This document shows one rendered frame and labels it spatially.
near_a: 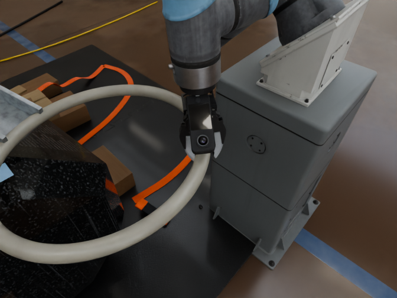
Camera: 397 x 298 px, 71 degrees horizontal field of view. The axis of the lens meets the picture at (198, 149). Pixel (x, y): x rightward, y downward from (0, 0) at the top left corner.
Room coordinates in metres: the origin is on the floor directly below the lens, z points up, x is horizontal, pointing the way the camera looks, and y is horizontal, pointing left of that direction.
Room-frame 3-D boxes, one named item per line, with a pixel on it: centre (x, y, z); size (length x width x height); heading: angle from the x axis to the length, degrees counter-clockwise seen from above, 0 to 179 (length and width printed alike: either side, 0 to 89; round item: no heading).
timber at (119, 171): (1.02, 0.52, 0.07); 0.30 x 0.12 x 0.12; 45
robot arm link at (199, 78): (0.46, 0.01, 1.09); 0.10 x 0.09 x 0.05; 97
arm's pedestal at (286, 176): (0.82, -0.33, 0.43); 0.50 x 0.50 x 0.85; 48
